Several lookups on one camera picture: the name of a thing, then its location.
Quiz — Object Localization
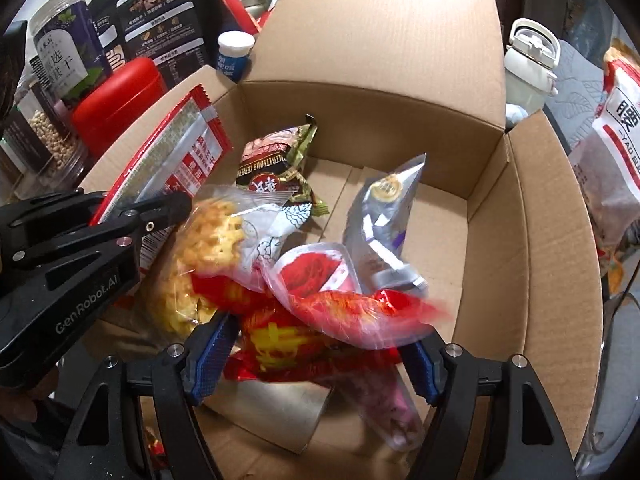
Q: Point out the red cylindrical container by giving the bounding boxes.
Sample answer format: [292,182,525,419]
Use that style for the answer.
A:
[70,58,167,160]

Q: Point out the silver foil snack packet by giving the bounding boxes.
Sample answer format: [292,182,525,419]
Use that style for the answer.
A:
[343,154,427,298]

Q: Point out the pink red sachet packet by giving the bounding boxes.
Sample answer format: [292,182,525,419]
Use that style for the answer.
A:
[258,243,448,452]

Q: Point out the small gold cardboard box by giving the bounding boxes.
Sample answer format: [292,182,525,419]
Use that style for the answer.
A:
[204,378,332,455]

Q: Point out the glass mug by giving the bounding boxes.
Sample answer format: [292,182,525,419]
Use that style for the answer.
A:
[575,295,639,479]

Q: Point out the white thermos jug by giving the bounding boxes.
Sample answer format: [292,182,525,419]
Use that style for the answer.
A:
[504,18,561,129]

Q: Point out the light blue leaf cushion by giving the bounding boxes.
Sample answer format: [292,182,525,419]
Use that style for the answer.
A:
[544,40,603,153]

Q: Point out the small blue white bottle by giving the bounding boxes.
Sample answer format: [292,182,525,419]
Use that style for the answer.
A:
[216,30,255,82]

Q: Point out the red white striped packet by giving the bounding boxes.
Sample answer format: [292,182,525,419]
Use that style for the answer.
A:
[91,84,231,273]

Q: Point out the open cardboard box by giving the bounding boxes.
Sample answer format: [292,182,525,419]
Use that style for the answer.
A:
[79,0,604,480]

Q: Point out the waffle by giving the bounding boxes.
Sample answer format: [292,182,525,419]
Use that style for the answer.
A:
[148,186,281,341]

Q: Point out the green red cereal snack packet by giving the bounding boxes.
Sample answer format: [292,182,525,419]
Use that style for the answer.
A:
[235,115,329,217]

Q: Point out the jar with dark green label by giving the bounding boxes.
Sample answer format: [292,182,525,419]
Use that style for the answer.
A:
[29,0,113,110]

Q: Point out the small jar with nuts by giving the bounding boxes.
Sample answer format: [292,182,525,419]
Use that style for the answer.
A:
[15,74,90,191]

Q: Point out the red gift bag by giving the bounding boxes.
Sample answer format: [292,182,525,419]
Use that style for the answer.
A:
[221,0,274,36]

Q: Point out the black stand-up pouch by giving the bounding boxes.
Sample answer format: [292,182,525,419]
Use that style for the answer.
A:
[89,0,222,88]

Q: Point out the large red white snack bag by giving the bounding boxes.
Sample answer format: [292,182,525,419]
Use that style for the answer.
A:
[570,38,639,275]

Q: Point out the white patterned snack packet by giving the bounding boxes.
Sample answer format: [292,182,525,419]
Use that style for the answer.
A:
[240,203,311,270]

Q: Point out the person's left hand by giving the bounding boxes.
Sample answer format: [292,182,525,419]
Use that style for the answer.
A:
[0,366,60,422]

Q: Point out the red small snack packets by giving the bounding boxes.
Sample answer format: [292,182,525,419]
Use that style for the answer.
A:
[191,274,400,382]

